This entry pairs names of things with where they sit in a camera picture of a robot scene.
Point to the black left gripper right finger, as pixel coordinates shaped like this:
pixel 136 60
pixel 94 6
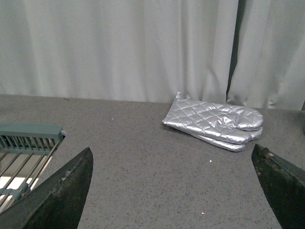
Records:
pixel 283 184

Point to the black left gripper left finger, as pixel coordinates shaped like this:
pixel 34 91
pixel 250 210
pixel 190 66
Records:
pixel 58 202

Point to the lower silver oven mitt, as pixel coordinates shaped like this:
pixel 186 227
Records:
pixel 233 146

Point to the silver oven mitt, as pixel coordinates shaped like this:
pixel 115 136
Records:
pixel 233 146
pixel 217 121

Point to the upper silver oven mitt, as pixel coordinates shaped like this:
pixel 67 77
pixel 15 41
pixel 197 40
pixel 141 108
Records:
pixel 217 121

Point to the right grey curtain panel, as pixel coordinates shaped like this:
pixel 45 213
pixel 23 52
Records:
pixel 270 69

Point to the grey curtain panel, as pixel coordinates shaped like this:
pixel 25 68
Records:
pixel 270 69
pixel 134 50

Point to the left grey curtain panel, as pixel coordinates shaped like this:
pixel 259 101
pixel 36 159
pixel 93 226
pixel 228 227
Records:
pixel 134 50

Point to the green wire dish rack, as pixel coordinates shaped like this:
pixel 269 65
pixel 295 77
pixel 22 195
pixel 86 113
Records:
pixel 25 151

